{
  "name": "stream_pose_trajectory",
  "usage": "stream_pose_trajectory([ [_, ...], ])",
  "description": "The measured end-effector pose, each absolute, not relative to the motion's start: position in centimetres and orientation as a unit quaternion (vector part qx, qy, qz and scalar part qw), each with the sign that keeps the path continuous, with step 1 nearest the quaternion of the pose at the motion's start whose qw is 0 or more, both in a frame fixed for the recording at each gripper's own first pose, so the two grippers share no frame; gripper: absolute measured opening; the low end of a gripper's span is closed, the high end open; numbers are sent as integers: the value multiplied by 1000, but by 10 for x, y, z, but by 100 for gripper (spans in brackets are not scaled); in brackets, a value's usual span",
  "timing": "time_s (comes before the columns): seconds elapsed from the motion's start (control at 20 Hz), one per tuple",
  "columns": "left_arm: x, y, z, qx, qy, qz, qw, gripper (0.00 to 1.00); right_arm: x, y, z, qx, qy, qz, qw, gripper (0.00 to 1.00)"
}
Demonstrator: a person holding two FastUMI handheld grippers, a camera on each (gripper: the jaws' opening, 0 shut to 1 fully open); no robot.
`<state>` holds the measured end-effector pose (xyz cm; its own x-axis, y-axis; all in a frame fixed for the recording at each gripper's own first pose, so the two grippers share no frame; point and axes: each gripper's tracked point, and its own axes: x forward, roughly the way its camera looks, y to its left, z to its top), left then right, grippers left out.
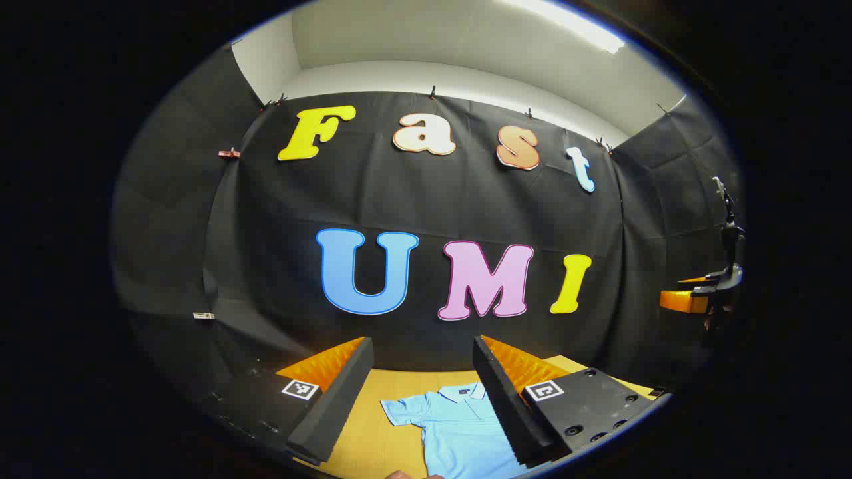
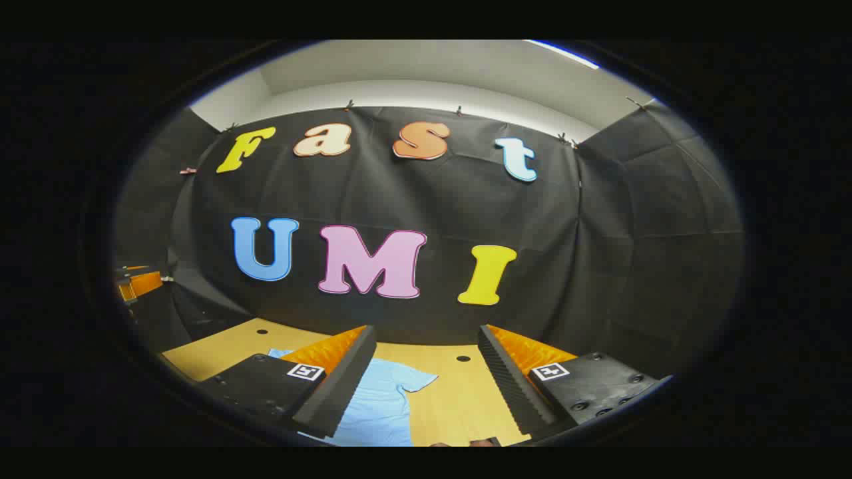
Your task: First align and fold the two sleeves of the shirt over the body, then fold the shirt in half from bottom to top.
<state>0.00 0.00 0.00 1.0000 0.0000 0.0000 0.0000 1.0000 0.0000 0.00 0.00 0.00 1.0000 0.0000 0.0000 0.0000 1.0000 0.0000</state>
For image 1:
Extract light blue polo T-shirt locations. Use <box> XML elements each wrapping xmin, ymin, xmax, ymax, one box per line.
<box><xmin>381</xmin><ymin>381</ymin><xmax>533</xmax><ymax>479</ymax></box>

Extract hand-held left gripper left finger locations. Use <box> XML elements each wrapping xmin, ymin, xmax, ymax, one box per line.
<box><xmin>200</xmin><ymin>336</ymin><xmax>375</xmax><ymax>466</ymax></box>

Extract ceiling strip light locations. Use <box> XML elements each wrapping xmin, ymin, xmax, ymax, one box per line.
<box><xmin>506</xmin><ymin>0</ymin><xmax>628</xmax><ymax>55</ymax></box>

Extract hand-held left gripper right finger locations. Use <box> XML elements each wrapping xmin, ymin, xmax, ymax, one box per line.
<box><xmin>473</xmin><ymin>335</ymin><xmax>673</xmax><ymax>468</ymax></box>

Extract black backdrop cloth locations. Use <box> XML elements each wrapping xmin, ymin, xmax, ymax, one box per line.
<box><xmin>110</xmin><ymin>43</ymin><xmax>743</xmax><ymax>400</ymax></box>

